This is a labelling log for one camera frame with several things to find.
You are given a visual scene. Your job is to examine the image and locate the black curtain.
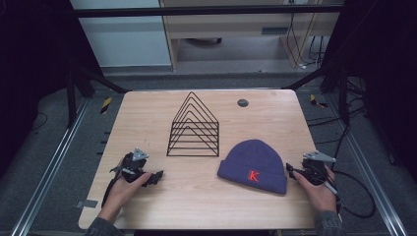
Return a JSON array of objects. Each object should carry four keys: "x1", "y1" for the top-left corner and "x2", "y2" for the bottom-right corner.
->
[
  {"x1": 0, "y1": 0, "x2": 103, "y2": 180},
  {"x1": 323, "y1": 0, "x2": 417, "y2": 185}
]

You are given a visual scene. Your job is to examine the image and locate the light wooden desk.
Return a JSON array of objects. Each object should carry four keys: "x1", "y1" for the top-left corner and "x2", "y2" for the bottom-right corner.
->
[{"x1": 159, "y1": 0, "x2": 346, "y2": 72}]

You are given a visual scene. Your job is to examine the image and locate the black metal stand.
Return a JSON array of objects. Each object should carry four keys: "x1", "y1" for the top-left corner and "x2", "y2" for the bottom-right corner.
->
[
  {"x1": 64, "y1": 59, "x2": 133, "y2": 130},
  {"x1": 280, "y1": 61, "x2": 351, "y2": 126}
]

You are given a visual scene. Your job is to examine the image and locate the aluminium floor rail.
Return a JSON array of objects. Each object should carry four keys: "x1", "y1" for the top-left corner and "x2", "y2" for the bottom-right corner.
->
[
  {"x1": 9, "y1": 97, "x2": 90, "y2": 236},
  {"x1": 327, "y1": 93, "x2": 410, "y2": 236}
]

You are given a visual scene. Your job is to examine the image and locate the person's left hand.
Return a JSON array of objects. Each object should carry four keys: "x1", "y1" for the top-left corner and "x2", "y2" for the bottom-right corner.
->
[{"x1": 97, "y1": 172, "x2": 153, "y2": 225}]

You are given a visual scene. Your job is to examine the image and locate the grey tape strip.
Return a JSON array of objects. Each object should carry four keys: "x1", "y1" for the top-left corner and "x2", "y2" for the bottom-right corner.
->
[{"x1": 75, "y1": 199, "x2": 99, "y2": 209}]

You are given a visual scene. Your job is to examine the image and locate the purple knit beanie hat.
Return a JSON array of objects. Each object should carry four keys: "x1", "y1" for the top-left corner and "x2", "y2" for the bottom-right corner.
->
[{"x1": 216, "y1": 139, "x2": 289, "y2": 196}]

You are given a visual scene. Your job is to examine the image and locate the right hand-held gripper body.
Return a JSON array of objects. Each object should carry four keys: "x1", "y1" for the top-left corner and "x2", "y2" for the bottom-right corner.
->
[{"x1": 299, "y1": 149, "x2": 338, "y2": 187}]

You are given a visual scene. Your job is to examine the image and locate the black wire file rack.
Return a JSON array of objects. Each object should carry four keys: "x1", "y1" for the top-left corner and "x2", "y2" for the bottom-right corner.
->
[{"x1": 165, "y1": 90, "x2": 220, "y2": 158}]

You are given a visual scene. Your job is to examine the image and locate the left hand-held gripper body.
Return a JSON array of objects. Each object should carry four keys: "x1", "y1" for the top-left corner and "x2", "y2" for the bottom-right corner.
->
[{"x1": 109, "y1": 147, "x2": 152, "y2": 184}]

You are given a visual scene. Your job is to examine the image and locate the person's right hand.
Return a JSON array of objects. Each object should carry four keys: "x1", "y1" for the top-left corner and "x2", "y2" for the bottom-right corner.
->
[{"x1": 292, "y1": 172, "x2": 339, "y2": 214}]

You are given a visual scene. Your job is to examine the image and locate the black horizontal frame bar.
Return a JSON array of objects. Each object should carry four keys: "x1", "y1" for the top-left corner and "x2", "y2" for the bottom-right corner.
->
[{"x1": 69, "y1": 4, "x2": 346, "y2": 19}]

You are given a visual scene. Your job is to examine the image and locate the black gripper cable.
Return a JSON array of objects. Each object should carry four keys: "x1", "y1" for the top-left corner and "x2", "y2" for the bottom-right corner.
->
[
  {"x1": 100, "y1": 176, "x2": 120, "y2": 208},
  {"x1": 326, "y1": 165, "x2": 378, "y2": 219}
]

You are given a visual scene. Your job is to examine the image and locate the bundle of hanging cables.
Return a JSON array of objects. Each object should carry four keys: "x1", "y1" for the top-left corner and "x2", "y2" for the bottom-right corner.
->
[{"x1": 285, "y1": 12, "x2": 327, "y2": 71}]

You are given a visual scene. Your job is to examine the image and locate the white cabinet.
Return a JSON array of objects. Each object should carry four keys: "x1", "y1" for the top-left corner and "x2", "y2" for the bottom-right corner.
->
[{"x1": 69, "y1": 0, "x2": 173, "y2": 69}]

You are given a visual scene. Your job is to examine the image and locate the yellow black hazard tape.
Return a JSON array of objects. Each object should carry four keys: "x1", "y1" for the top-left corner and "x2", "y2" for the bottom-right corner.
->
[
  {"x1": 99, "y1": 96, "x2": 113, "y2": 115},
  {"x1": 309, "y1": 93, "x2": 329, "y2": 109}
]

